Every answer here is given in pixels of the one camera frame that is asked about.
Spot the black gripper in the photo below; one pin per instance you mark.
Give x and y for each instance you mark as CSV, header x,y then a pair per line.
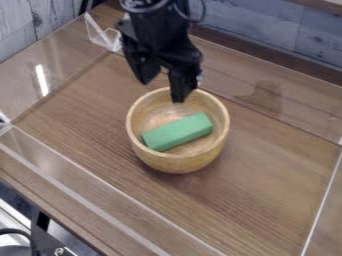
x,y
155,41

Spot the green foam block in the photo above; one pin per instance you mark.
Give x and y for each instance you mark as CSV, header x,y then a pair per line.
x,y
177,132

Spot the wooden bowl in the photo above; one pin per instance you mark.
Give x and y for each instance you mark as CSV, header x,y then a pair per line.
x,y
177,160

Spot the clear acrylic corner bracket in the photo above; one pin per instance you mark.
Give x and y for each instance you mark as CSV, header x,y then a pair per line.
x,y
105,38

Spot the black table frame bracket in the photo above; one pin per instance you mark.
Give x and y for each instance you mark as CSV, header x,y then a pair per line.
x,y
55,240

